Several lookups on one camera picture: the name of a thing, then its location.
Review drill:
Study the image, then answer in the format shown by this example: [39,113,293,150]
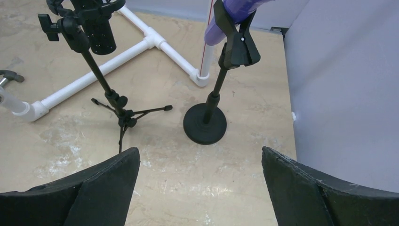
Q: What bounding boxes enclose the black tripod stand with shockmount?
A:
[38,0,173,154]

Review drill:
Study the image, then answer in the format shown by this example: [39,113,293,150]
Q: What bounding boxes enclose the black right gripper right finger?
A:
[262,146,399,226]

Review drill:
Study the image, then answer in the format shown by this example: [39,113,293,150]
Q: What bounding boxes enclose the black round-base microphone stand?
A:
[183,0,261,145]

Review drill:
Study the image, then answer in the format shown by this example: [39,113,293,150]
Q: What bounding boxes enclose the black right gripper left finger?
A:
[0,147,140,226]

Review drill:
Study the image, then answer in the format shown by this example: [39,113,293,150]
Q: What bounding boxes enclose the hammer with black handle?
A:
[0,70,24,88]

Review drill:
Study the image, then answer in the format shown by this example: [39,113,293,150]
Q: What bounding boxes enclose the black speckled condenser microphone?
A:
[71,0,116,55]

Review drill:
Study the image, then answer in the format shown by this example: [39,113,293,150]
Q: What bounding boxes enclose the white PVC pipe frame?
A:
[0,6,213,122]

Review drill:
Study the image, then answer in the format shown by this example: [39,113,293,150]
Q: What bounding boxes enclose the purple microphone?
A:
[204,0,271,46]

